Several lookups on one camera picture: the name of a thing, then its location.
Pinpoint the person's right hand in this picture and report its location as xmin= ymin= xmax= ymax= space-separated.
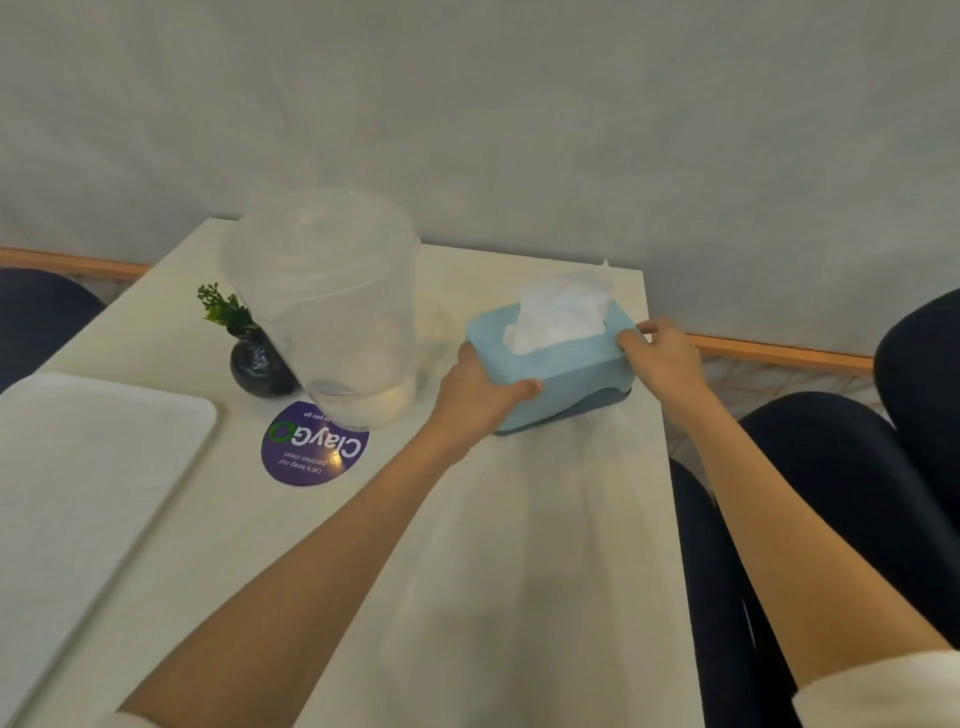
xmin=616 ymin=316 xmax=714 ymax=419

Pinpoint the person's left hand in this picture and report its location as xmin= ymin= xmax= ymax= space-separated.
xmin=427 ymin=341 xmax=543 ymax=460

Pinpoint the light blue tissue box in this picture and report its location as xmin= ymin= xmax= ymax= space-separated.
xmin=464 ymin=299 xmax=639 ymax=436

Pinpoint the white rectangular tray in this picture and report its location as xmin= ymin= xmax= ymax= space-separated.
xmin=0 ymin=372 xmax=219 ymax=725

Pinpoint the person's left forearm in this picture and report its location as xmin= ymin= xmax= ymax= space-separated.
xmin=119 ymin=428 xmax=460 ymax=728

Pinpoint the person's right forearm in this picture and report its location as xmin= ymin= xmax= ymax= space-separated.
xmin=663 ymin=386 xmax=954 ymax=688

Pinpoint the white tissue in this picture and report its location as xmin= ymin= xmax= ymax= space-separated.
xmin=502 ymin=260 xmax=616 ymax=356

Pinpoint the round purple sticker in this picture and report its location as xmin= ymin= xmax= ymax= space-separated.
xmin=260 ymin=399 xmax=370 ymax=487

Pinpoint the clear plastic lidded container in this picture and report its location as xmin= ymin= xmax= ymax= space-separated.
xmin=221 ymin=187 xmax=421 ymax=433

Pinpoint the dark blue padded chair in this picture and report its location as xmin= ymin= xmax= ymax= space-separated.
xmin=669 ymin=288 xmax=960 ymax=728
xmin=0 ymin=268 xmax=106 ymax=393

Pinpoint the black vase with green plant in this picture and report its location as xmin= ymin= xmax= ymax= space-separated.
xmin=197 ymin=282 xmax=301 ymax=399

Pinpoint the white right sleeve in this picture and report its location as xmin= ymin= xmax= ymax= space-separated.
xmin=791 ymin=648 xmax=960 ymax=728

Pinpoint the wooden wall rail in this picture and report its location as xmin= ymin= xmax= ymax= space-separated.
xmin=0 ymin=247 xmax=877 ymax=376

